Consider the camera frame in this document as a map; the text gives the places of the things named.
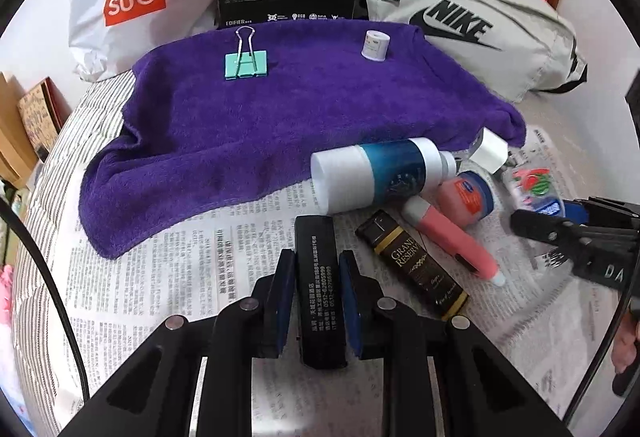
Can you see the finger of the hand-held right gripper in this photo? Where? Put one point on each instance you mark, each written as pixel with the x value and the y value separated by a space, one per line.
pixel 550 232
pixel 575 211

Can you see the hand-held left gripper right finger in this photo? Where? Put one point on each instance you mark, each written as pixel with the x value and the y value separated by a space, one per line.
pixel 350 297

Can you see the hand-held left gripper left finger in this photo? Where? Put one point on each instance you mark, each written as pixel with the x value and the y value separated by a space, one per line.
pixel 285 289

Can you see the black rectangular case white print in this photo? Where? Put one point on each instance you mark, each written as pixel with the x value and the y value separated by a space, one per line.
pixel 320 287

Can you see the clear tube watermelon print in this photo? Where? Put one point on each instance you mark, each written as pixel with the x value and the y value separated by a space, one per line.
pixel 530 182

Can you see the black and gold tube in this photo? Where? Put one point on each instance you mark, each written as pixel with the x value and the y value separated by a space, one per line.
pixel 415 267

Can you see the small orange Vaseline jar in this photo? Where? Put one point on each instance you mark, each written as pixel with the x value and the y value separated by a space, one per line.
pixel 467 194

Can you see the pink tube white cap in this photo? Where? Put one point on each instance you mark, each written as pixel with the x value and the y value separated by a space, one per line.
pixel 450 237

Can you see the square white plug adapter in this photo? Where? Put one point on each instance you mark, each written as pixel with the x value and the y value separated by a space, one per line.
pixel 490 149

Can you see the white and blue bottle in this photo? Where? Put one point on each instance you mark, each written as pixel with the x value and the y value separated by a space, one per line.
pixel 380 169

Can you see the person's right hand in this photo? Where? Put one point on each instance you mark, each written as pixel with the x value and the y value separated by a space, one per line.
pixel 627 347

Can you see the newspaper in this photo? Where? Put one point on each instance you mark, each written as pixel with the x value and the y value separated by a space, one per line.
pixel 210 257

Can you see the purple towel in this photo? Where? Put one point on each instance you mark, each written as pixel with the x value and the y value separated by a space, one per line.
pixel 280 132

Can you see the grey fabric bag black logo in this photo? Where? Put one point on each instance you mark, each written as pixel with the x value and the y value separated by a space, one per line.
pixel 470 22

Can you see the green binder clip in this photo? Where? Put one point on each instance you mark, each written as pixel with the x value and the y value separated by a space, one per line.
pixel 246 66

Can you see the small white tape roll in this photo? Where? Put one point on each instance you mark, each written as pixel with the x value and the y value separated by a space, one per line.
pixel 375 46

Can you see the pink cloth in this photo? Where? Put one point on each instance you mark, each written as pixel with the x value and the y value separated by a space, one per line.
pixel 6 297

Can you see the brown patterned box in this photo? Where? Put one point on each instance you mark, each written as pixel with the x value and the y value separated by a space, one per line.
pixel 42 117

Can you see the plain cardboard box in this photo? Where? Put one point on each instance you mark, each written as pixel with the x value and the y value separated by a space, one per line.
pixel 12 137

